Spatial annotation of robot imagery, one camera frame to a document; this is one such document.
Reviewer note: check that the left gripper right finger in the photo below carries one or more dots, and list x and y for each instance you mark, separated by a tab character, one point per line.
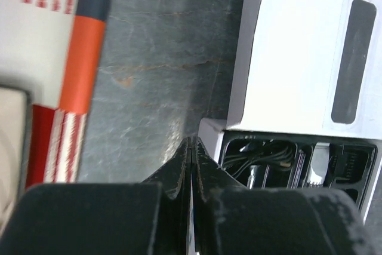
232	219

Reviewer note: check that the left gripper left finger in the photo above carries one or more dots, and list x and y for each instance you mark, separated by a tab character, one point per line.
151	217

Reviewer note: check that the black silver hair clipper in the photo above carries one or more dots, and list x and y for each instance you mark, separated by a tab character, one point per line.
318	167

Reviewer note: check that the white clipper kit box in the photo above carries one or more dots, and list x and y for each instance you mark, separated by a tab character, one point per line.
306	72

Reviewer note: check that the colourful patchwork cloth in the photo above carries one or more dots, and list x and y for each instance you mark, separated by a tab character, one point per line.
52	48

